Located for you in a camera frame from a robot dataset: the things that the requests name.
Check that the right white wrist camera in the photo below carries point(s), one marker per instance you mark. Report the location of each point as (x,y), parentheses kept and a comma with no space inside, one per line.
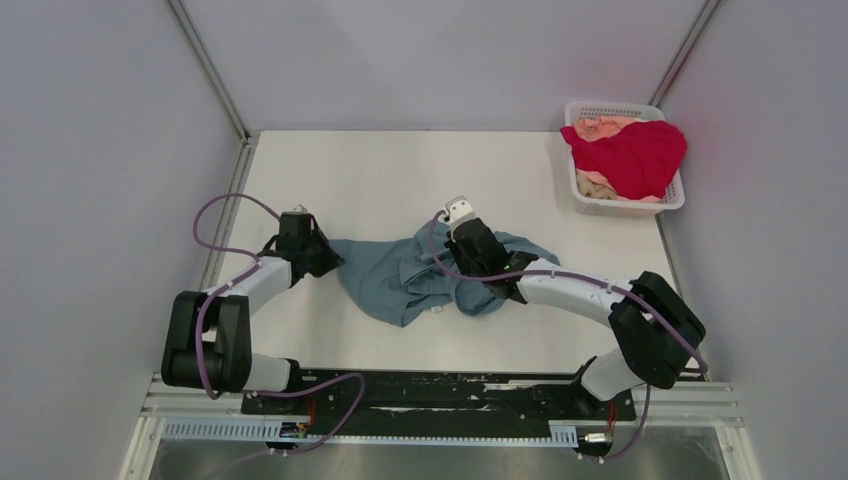
(458,211)

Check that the red t shirt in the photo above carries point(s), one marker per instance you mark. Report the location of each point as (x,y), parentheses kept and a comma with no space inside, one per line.
(640,162)

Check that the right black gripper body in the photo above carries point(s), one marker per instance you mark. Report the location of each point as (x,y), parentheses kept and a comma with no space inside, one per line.
(463,266)

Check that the aluminium frame rail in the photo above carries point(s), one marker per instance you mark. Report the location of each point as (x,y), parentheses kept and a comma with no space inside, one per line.
(690,403)

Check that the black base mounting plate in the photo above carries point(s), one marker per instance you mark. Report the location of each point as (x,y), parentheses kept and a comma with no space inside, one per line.
(392,403)

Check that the peach t shirt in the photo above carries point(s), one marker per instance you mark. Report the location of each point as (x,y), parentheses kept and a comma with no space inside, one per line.
(600,127)

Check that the white plastic laundry basket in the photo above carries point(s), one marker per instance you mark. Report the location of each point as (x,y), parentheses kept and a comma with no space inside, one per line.
(674,197)

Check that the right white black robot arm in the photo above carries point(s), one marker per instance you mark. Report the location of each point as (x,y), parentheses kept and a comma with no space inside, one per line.
(657,334)

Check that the beige t shirt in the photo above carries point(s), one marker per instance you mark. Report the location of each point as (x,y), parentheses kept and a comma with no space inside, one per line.
(594,185)

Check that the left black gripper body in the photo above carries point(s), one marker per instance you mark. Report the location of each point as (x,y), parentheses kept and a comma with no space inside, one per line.
(314,249)

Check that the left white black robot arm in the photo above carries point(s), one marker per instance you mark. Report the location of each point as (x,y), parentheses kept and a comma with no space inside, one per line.
(209,340)

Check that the blue-grey t shirt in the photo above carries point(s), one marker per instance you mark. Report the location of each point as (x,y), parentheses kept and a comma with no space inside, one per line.
(396,281)

